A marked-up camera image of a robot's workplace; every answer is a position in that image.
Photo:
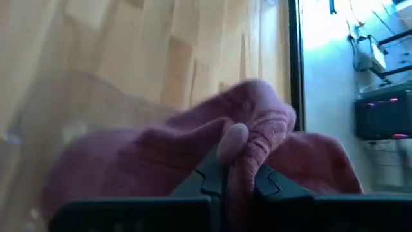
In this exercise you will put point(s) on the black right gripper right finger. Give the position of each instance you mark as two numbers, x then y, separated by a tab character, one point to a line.
273	185

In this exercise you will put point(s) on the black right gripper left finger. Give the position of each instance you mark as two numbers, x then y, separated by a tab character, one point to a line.
206	180

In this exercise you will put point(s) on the black computer box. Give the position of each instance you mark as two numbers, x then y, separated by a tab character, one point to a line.
383	116

